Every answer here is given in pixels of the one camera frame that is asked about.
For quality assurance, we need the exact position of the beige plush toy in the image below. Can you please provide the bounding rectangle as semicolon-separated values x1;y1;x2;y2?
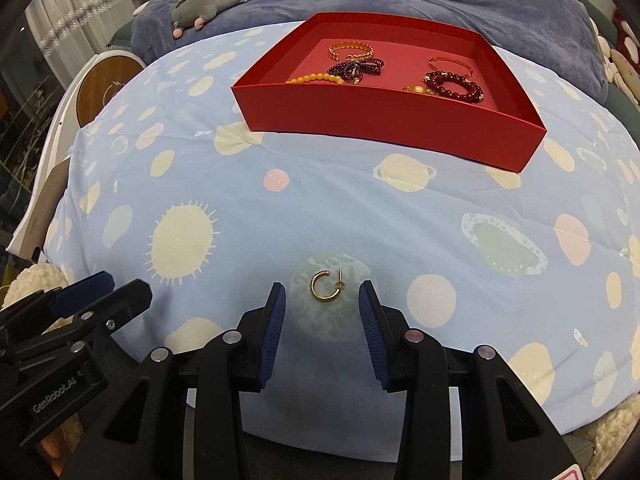
597;35;640;108

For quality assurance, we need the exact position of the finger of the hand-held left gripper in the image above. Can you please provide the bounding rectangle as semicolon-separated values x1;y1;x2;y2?
0;280;153;361
0;271;117;333

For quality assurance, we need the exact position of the white curtain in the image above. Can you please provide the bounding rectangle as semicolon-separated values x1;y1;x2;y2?
25;0;151;86

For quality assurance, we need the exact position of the white fluffy rug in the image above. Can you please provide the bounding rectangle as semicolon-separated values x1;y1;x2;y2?
0;262;640;480

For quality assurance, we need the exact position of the thin gold bangle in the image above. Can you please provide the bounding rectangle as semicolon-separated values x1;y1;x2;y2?
427;56;473;75

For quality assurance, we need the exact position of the dark red bead bracelet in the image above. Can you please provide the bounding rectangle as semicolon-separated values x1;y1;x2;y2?
422;70;485;104

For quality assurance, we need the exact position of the dark purple bead bracelet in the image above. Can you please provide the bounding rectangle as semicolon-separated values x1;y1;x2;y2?
326;56;386;85

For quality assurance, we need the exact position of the grey plush mouse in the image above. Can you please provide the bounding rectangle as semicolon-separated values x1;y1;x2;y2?
170;0;248;39

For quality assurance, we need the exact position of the red cardboard box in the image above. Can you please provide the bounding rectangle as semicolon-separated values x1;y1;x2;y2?
231;12;547;175

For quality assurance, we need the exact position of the gold chain bracelet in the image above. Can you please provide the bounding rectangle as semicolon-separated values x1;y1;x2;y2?
328;40;375;61

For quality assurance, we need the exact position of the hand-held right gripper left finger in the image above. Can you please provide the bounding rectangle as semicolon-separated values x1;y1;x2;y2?
60;281;287;480

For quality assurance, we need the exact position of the white device with wooden disc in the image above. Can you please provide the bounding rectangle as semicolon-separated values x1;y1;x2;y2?
6;49;147;261

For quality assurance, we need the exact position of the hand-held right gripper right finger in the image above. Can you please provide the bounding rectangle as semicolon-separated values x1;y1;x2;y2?
358;280;576;480

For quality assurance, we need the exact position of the yellow bead bracelet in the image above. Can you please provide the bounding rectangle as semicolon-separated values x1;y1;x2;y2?
286;72;346;86

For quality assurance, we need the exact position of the gold hoop earring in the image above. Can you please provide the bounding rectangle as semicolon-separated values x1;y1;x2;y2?
310;268;347;302

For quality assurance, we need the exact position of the light blue planet-print blanket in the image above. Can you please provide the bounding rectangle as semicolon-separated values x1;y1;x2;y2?
42;22;640;463

